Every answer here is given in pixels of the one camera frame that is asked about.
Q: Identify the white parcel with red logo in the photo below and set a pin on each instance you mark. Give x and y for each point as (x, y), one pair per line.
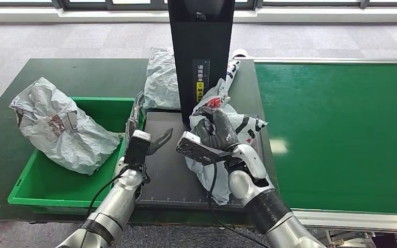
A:
(250, 128)

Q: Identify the white parcel with black print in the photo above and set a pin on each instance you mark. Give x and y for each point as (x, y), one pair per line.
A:
(233, 70)

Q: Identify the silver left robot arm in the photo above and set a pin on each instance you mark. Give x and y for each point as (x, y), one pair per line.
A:
(116, 205)

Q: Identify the black inbound scanning machine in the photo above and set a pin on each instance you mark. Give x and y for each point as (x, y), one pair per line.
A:
(202, 41)

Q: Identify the black box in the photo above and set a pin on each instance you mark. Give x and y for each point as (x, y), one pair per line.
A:
(387, 241)

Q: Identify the green plastic crate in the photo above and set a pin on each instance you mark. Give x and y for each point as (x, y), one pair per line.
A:
(47, 191)

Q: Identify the dark green table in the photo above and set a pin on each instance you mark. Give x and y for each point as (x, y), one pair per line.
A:
(82, 75)

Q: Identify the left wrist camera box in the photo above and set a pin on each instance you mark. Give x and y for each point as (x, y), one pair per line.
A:
(137, 149)

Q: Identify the small white rounded object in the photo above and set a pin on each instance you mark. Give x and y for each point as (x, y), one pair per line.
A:
(240, 53)

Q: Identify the grey parcel with brown-red smudge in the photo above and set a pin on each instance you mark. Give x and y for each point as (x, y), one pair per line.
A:
(65, 137)

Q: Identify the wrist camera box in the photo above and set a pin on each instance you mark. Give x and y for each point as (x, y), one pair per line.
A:
(195, 149)
(137, 149)

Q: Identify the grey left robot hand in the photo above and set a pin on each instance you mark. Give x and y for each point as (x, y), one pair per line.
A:
(133, 125)

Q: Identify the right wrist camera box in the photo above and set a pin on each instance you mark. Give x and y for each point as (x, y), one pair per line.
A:
(195, 149)

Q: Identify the green conveyor belt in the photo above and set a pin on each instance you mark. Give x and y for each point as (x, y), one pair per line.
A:
(321, 102)

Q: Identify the crumpled plain grey parcel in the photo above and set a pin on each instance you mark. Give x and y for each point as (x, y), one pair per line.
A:
(161, 78)

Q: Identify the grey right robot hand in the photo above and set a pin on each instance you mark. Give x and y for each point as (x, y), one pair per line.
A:
(222, 133)

